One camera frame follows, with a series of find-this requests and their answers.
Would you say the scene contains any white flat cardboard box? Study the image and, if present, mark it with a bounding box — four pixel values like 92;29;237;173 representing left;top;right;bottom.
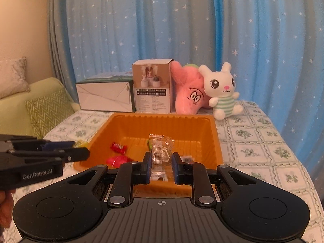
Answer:
75;72;137;113

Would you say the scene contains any orange plastic tray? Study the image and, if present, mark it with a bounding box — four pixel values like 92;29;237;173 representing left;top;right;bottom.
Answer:
73;113;224;193

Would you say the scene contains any clear candy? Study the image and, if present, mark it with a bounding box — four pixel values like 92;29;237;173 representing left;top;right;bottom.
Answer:
147;134;176;183

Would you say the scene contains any beige patterned pillow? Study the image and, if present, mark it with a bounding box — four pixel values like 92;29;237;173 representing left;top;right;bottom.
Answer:
0;57;31;99

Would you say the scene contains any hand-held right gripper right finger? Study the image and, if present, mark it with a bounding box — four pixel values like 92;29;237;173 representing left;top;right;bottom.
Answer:
172;153;256;207

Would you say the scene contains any person's left hand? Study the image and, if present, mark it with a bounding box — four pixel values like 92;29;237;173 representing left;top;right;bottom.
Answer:
0;190;15;230

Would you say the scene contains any white bunny plush toy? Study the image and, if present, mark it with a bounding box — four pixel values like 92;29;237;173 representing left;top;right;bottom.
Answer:
198;62;245;120

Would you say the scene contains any pale green sofa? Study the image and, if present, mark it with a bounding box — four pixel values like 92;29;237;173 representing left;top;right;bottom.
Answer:
0;77;76;142

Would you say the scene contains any pink star plush toy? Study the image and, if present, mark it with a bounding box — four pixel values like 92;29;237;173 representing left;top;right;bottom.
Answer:
170;60;212;114

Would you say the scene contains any brown product box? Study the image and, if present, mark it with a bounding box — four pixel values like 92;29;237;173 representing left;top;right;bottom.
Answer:
132;58;175;114

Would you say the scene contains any tall red snack packet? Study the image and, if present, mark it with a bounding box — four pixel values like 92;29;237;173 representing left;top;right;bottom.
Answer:
110;142;127;154

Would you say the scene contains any blue starry curtain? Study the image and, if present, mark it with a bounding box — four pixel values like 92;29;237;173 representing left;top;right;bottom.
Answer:
48;0;324;162

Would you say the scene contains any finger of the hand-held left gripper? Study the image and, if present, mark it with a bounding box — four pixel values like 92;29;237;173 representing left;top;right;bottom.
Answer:
10;147;91;163
13;139;77;151

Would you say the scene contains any red triangular snack packet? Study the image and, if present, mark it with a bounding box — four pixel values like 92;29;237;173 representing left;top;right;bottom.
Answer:
106;156;135;168

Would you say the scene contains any green zigzag pillow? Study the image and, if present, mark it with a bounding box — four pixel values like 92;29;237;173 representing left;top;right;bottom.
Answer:
25;88;74;140

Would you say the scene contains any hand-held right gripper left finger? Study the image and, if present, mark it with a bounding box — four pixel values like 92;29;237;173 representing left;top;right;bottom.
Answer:
67;152;152;208

